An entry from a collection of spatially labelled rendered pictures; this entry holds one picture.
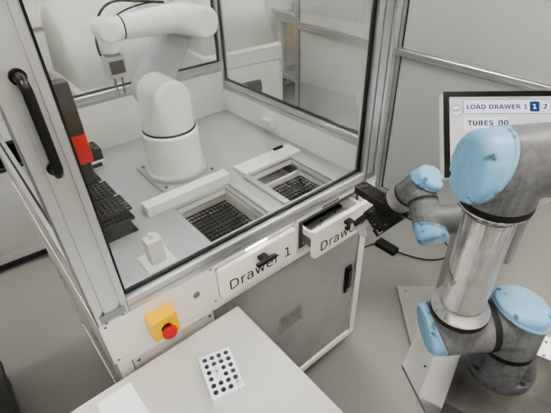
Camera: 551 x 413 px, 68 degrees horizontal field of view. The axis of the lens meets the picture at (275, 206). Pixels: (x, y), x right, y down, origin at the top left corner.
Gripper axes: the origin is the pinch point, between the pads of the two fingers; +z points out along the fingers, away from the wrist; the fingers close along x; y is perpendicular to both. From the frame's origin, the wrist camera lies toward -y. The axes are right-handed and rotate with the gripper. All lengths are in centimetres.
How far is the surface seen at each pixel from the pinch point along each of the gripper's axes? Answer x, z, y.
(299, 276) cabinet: -12.7, 27.7, 3.9
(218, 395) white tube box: -63, 2, 17
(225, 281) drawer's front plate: -44.3, 8.0, -5.8
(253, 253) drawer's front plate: -33.9, 4.4, -8.3
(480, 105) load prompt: 58, -22, -11
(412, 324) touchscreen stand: 49, 70, 54
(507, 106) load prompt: 65, -26, -5
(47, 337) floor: -94, 140, -42
